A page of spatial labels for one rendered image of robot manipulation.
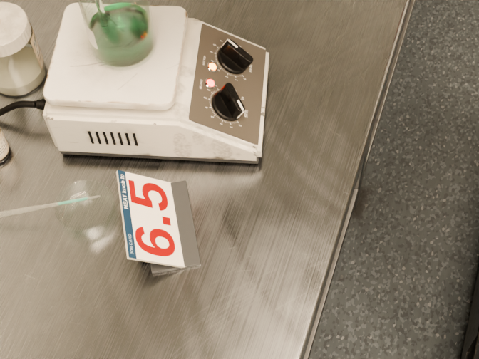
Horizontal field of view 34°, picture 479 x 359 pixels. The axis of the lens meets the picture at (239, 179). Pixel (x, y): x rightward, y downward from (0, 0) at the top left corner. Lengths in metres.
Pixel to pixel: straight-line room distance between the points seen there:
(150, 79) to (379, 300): 0.91
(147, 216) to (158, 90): 0.11
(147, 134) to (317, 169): 0.17
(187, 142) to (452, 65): 1.19
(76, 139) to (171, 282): 0.16
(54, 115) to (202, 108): 0.14
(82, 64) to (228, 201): 0.18
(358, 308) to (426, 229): 0.22
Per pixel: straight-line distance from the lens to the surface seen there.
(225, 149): 0.74
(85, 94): 0.72
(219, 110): 0.74
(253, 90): 0.77
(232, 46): 0.77
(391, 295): 1.54
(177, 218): 0.74
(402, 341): 1.51
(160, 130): 0.73
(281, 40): 0.86
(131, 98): 0.71
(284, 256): 0.72
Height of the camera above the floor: 1.40
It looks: 58 degrees down
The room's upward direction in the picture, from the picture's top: 4 degrees counter-clockwise
